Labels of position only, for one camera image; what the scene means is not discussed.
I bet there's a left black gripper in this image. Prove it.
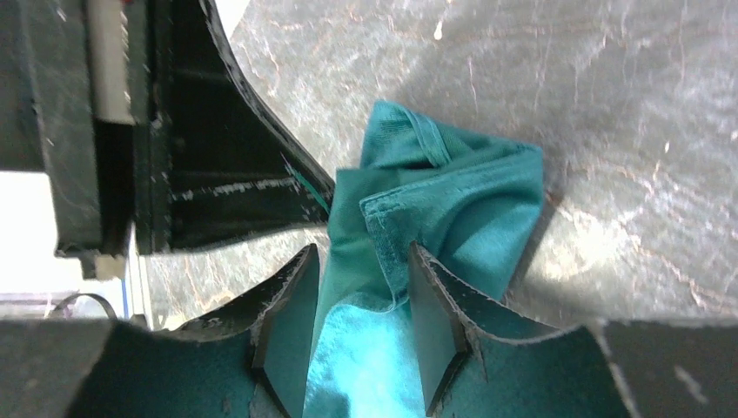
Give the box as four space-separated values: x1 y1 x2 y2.
1 1 334 280

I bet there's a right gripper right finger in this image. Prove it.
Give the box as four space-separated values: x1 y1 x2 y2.
408 243 737 417

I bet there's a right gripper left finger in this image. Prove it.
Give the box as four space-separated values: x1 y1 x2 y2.
1 245 319 417

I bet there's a teal cloth napkin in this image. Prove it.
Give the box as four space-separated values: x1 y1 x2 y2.
304 100 544 417

